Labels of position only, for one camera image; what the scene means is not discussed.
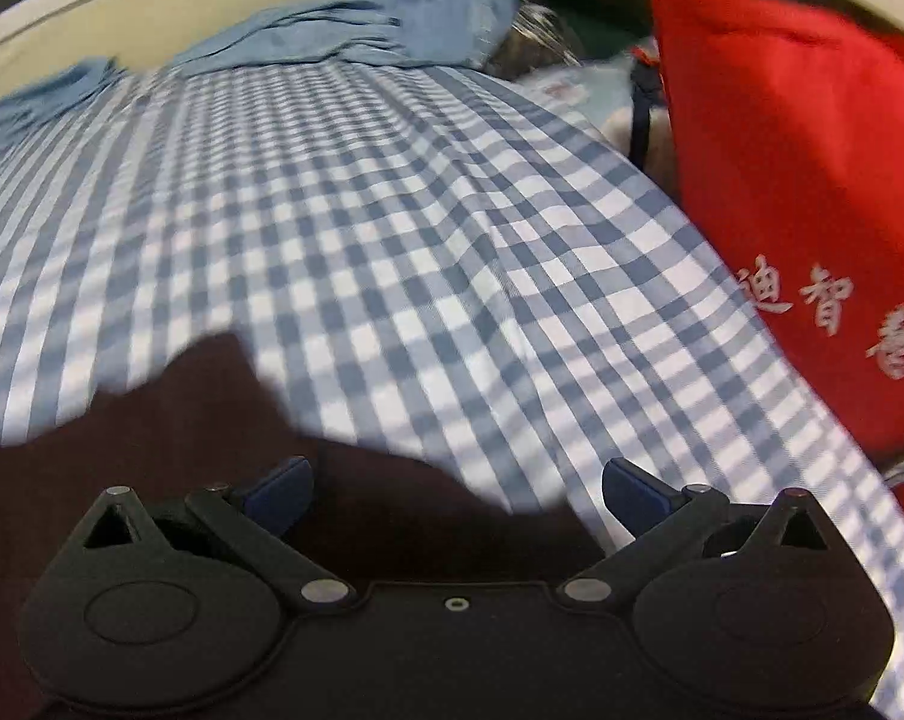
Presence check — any blue checkered bed sheet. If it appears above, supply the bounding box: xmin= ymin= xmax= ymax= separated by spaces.
xmin=0 ymin=60 xmax=904 ymax=720

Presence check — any dark maroon printed sweatshirt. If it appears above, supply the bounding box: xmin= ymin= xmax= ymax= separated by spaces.
xmin=0 ymin=330 xmax=610 ymax=720

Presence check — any pale blue printed cloth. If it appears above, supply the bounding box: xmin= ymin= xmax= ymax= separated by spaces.
xmin=523 ymin=60 xmax=637 ymax=151

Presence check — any red fabric bag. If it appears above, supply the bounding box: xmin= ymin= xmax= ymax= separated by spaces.
xmin=647 ymin=0 xmax=904 ymax=458

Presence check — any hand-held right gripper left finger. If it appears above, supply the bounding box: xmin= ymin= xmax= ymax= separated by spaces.
xmin=69 ymin=456 xmax=355 ymax=607

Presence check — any clear plastic bag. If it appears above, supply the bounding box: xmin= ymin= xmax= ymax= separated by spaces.
xmin=489 ymin=4 xmax=595 ymax=83

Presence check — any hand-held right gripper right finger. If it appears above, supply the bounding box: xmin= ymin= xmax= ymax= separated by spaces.
xmin=557 ymin=457 xmax=832 ymax=605

